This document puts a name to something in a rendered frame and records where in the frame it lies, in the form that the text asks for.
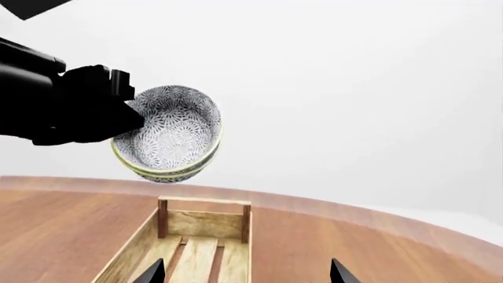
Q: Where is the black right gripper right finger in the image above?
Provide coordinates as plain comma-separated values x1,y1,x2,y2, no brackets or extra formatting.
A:
330,257,361,283

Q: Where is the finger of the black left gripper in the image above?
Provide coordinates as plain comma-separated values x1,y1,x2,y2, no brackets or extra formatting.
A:
31,127,116,147
106,99,147,138

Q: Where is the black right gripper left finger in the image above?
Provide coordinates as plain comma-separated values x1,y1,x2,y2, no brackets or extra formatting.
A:
131,257,167,283

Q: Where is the grey floral patterned ceramic bowl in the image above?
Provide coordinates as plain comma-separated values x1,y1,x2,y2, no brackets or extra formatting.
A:
111,84,224,175
113,129,226,184

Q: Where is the light wooden slatted tray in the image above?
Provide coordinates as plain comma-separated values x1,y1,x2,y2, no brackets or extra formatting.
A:
90,196,253,283

